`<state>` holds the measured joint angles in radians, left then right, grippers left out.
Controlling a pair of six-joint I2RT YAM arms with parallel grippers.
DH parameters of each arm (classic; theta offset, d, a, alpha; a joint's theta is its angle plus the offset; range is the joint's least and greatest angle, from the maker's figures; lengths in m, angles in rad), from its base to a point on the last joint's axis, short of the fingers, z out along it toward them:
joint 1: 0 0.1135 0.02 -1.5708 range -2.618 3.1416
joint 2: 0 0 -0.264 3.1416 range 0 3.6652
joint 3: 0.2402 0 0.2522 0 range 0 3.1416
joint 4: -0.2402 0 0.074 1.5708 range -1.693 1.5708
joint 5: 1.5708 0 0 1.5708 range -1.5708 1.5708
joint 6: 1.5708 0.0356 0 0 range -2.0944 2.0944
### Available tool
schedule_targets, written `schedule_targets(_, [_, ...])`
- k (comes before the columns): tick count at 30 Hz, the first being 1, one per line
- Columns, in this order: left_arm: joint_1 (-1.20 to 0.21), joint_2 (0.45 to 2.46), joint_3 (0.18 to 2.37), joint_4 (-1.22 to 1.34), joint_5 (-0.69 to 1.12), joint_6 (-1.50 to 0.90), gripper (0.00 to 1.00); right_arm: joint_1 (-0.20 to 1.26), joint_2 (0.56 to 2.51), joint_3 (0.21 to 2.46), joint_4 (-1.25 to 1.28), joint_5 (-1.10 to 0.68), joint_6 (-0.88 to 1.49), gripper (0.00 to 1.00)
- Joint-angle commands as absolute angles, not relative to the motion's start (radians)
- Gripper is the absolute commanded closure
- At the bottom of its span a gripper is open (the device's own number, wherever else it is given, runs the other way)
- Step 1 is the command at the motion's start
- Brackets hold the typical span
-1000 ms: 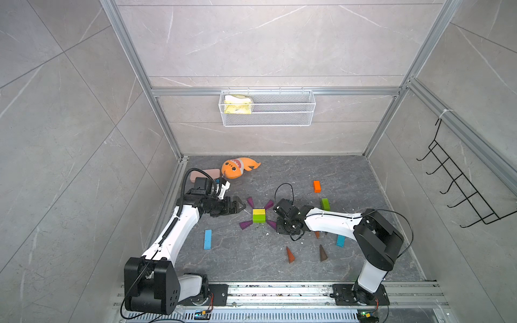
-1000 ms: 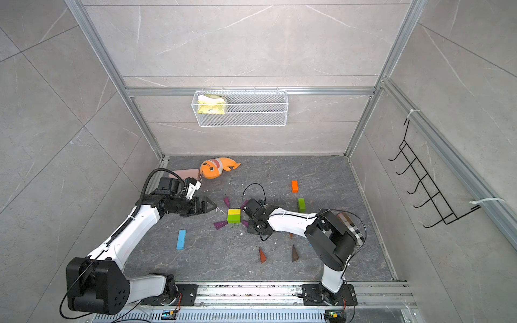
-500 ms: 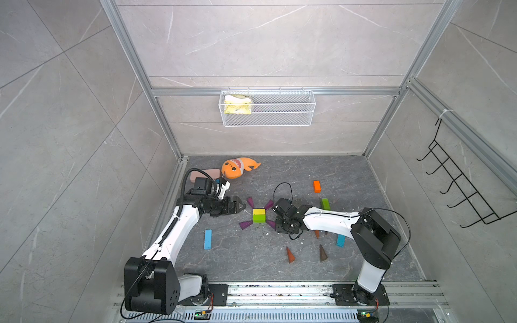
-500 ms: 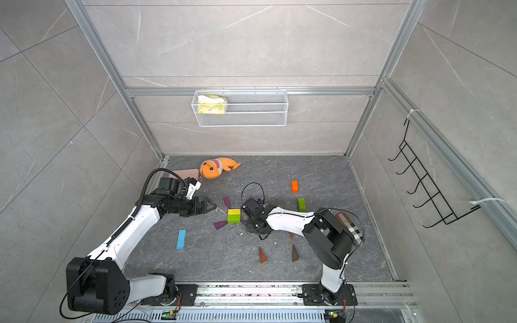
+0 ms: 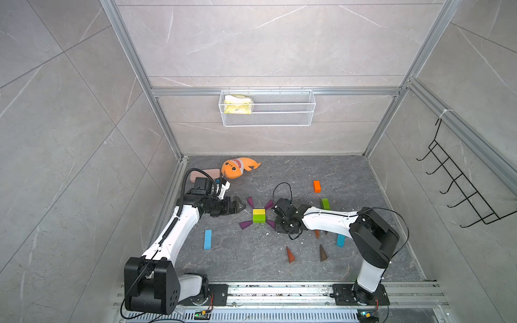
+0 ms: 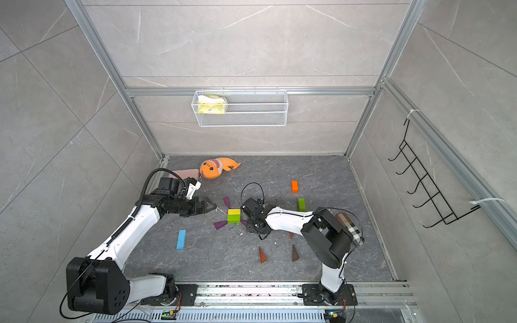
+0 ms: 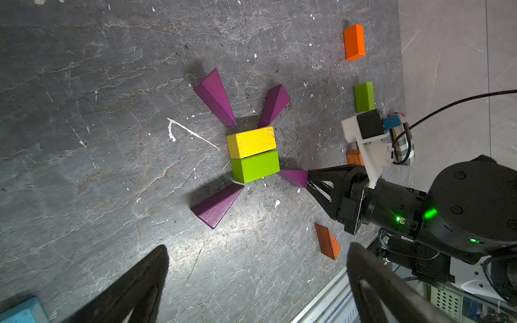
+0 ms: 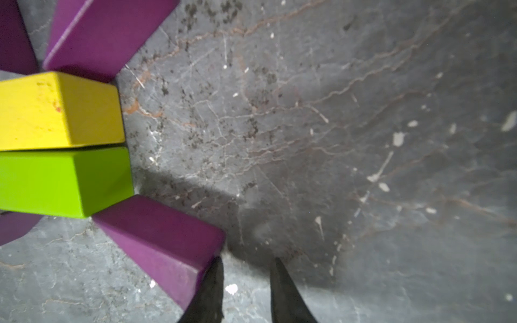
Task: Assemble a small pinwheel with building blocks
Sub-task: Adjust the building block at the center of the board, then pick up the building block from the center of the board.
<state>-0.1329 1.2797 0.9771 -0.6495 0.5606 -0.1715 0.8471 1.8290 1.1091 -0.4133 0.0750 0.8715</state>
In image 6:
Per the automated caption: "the pink rectangular case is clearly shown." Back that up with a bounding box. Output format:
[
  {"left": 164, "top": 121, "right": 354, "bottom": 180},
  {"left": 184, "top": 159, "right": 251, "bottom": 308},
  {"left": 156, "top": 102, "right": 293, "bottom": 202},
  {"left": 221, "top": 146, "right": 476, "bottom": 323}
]
[{"left": 174, "top": 168, "right": 201, "bottom": 180}]

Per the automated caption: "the light blue eraser block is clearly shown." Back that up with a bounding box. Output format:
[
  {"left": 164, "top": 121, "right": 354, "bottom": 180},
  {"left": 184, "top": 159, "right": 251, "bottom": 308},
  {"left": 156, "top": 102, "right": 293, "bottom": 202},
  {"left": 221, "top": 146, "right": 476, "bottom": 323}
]
[{"left": 176, "top": 230, "right": 187, "bottom": 250}]

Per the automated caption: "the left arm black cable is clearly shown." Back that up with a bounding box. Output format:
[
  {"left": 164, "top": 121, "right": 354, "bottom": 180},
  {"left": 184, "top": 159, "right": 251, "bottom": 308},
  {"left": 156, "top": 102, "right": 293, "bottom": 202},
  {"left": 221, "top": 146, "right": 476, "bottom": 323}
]
[{"left": 59, "top": 167, "right": 188, "bottom": 320}]

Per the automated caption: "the yellow white cloth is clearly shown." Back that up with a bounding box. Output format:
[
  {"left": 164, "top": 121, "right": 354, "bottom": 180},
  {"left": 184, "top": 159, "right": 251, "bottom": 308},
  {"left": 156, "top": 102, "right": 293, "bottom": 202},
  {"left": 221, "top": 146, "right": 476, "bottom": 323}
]
[{"left": 195, "top": 94, "right": 228, "bottom": 114}]

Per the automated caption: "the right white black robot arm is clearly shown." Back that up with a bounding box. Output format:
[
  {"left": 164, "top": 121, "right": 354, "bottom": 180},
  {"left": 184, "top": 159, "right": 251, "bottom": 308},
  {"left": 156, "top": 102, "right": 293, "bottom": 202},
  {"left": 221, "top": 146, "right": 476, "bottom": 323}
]
[{"left": 240, "top": 199, "right": 361, "bottom": 307}]

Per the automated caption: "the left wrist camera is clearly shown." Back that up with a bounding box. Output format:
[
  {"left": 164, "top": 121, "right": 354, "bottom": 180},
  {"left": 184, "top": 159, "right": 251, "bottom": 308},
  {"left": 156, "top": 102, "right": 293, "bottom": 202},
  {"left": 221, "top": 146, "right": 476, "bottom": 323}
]
[{"left": 185, "top": 178, "right": 201, "bottom": 201}]

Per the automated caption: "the plaid brown cylinder case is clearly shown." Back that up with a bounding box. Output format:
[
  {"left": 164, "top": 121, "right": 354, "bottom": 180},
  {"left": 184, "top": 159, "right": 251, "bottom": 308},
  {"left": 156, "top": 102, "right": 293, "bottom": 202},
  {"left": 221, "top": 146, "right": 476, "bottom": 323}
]
[{"left": 336, "top": 213, "right": 364, "bottom": 246}]

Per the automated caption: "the green rectangular block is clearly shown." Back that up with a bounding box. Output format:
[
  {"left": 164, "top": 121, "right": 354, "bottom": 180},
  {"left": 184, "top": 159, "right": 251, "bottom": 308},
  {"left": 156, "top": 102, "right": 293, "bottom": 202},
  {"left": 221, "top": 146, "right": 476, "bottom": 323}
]
[{"left": 227, "top": 214, "right": 241, "bottom": 223}]

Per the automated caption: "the black wire hook rack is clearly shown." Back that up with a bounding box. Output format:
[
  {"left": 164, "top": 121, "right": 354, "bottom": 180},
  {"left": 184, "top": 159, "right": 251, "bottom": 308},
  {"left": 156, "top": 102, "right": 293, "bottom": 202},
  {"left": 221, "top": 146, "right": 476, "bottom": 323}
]
[{"left": 388, "top": 119, "right": 481, "bottom": 229}]

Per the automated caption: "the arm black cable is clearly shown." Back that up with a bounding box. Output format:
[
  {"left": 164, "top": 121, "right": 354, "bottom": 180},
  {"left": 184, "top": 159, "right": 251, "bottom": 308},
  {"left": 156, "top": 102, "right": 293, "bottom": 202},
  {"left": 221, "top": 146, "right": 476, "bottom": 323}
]
[
  {"left": 59, "top": 167, "right": 188, "bottom": 320},
  {"left": 240, "top": 182, "right": 364, "bottom": 279}
]

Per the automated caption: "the white wire wall basket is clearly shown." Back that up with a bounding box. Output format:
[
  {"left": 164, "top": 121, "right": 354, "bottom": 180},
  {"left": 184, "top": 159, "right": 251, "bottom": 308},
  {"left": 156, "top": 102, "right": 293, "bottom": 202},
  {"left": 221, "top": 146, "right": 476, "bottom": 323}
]
[{"left": 191, "top": 89, "right": 289, "bottom": 127}]

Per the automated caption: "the dark brown wedge block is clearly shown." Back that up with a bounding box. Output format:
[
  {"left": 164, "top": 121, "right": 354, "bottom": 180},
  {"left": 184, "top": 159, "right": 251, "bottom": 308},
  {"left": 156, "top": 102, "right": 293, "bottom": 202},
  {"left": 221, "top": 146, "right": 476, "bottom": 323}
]
[{"left": 292, "top": 245, "right": 299, "bottom": 262}]

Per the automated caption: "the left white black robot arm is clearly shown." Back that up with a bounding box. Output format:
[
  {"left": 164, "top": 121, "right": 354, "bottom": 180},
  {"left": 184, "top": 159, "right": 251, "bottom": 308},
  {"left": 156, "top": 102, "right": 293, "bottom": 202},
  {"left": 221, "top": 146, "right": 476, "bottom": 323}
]
[{"left": 63, "top": 173, "right": 217, "bottom": 316}]

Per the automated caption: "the reddish brown wedge block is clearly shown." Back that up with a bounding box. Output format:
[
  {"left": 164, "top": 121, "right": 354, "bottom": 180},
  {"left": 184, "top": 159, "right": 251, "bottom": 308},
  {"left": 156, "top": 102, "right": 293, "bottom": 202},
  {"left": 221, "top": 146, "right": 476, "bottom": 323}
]
[{"left": 258, "top": 247, "right": 267, "bottom": 264}]

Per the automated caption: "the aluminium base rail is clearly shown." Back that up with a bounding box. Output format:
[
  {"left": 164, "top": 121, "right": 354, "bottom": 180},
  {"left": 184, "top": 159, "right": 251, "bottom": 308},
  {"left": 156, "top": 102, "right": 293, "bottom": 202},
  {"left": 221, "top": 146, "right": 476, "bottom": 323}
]
[{"left": 84, "top": 281, "right": 423, "bottom": 322}]

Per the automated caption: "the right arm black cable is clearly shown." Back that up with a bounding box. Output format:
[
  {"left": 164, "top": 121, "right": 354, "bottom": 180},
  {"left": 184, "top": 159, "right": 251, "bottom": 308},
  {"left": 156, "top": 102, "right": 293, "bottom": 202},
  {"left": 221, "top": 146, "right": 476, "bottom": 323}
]
[{"left": 240, "top": 182, "right": 364, "bottom": 279}]

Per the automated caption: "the orange fish plush toy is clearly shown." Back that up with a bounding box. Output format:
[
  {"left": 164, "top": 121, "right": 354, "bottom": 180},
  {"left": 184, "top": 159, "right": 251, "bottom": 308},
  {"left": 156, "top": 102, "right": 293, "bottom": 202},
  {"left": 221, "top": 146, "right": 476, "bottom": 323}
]
[{"left": 199, "top": 157, "right": 241, "bottom": 179}]

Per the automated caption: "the orange rectangular block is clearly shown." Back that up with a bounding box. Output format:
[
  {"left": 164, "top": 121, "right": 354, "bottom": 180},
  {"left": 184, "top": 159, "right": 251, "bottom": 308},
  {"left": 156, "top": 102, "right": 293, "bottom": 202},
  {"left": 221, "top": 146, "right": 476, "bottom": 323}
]
[{"left": 291, "top": 180, "right": 299, "bottom": 193}]

